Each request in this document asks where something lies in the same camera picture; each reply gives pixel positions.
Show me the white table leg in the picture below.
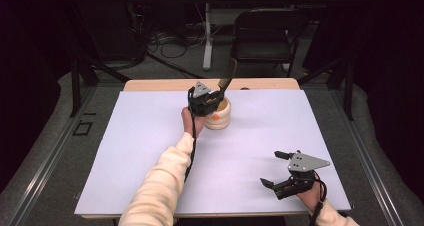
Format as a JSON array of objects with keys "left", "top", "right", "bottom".
[{"left": 202, "top": 2, "right": 215, "bottom": 71}]

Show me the wooden table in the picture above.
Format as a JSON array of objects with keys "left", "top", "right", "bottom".
[{"left": 80, "top": 78, "right": 352, "bottom": 220}]

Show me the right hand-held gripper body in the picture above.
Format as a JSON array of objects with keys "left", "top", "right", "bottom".
[{"left": 274, "top": 152, "right": 332, "bottom": 201}]

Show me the thick black floor cable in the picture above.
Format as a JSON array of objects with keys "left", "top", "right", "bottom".
[{"left": 145, "top": 51, "right": 205, "bottom": 80}]

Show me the right hand-held gripper black cable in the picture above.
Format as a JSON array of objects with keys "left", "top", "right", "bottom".
[{"left": 307, "top": 172, "right": 329, "bottom": 226}]

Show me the hand-held gripper black cable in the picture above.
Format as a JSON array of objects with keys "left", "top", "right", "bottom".
[
  {"left": 183, "top": 107, "right": 198, "bottom": 183},
  {"left": 307, "top": 172, "right": 329, "bottom": 226}
]

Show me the cream ribbed utensil holder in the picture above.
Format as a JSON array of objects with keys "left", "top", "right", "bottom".
[{"left": 203, "top": 97, "right": 232, "bottom": 131}]

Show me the white table mat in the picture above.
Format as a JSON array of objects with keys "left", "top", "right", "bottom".
[{"left": 73, "top": 89, "right": 352, "bottom": 216}]

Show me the person's left hand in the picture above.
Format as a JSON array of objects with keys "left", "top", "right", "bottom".
[{"left": 180, "top": 106, "right": 207, "bottom": 139}]

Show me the person's right hand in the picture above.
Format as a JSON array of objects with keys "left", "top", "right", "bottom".
[{"left": 295, "top": 181, "right": 324, "bottom": 214}]

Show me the dark equipment cabinet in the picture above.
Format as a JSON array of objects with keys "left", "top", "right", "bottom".
[{"left": 75, "top": 1, "right": 148, "bottom": 63}]

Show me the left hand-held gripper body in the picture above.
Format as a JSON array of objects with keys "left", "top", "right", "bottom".
[{"left": 187, "top": 81, "right": 214, "bottom": 118}]

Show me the black spatula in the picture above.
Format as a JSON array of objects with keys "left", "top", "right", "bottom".
[{"left": 217, "top": 57, "right": 239, "bottom": 94}]

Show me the black metal stand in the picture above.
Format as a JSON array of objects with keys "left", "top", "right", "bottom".
[
  {"left": 297, "top": 56, "right": 355, "bottom": 122},
  {"left": 68, "top": 56, "right": 132, "bottom": 118}
]

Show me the black folding chair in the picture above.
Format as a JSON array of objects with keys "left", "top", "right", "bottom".
[{"left": 228, "top": 8, "right": 310, "bottom": 79}]

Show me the grey metal floor rail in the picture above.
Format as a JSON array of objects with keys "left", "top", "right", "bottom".
[
  {"left": 329, "top": 85, "right": 405, "bottom": 226},
  {"left": 5, "top": 85, "right": 98, "bottom": 226}
]

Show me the left hand-held gripper black cable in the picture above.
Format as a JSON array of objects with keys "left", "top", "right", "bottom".
[{"left": 183, "top": 107, "right": 198, "bottom": 183}]

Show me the tangle of floor cables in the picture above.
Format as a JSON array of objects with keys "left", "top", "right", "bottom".
[{"left": 146, "top": 27, "right": 208, "bottom": 59}]

